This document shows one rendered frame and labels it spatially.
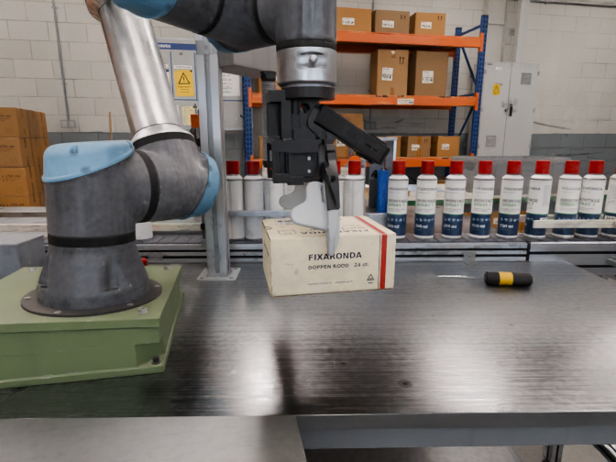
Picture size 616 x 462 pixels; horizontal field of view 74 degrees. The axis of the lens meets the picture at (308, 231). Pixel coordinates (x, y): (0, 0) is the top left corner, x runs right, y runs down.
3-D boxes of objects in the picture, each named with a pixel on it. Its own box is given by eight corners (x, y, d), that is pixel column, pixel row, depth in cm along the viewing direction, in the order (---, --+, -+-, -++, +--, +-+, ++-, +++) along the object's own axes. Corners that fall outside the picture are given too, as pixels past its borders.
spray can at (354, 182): (360, 236, 113) (363, 159, 108) (364, 240, 107) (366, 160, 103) (342, 236, 112) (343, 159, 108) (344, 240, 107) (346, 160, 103)
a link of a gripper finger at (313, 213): (292, 258, 50) (285, 189, 53) (340, 255, 51) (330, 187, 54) (295, 250, 47) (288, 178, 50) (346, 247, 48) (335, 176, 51)
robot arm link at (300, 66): (328, 59, 55) (345, 46, 48) (328, 94, 56) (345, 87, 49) (273, 57, 54) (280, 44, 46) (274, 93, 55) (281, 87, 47)
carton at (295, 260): (363, 261, 66) (365, 215, 64) (393, 289, 54) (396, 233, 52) (263, 268, 63) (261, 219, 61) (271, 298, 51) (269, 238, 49)
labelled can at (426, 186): (430, 236, 113) (434, 159, 108) (435, 240, 108) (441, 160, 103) (411, 236, 113) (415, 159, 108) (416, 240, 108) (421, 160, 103)
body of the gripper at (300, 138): (267, 182, 58) (264, 92, 55) (327, 181, 59) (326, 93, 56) (273, 189, 50) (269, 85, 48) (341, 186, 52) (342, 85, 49)
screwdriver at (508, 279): (527, 283, 90) (529, 270, 90) (533, 289, 87) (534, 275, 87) (434, 280, 93) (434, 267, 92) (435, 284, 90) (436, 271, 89)
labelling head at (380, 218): (385, 225, 125) (389, 138, 120) (394, 234, 113) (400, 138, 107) (339, 225, 125) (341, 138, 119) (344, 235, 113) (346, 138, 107)
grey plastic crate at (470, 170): (521, 185, 299) (524, 155, 294) (566, 192, 261) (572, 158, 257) (447, 188, 285) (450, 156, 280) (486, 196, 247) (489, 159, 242)
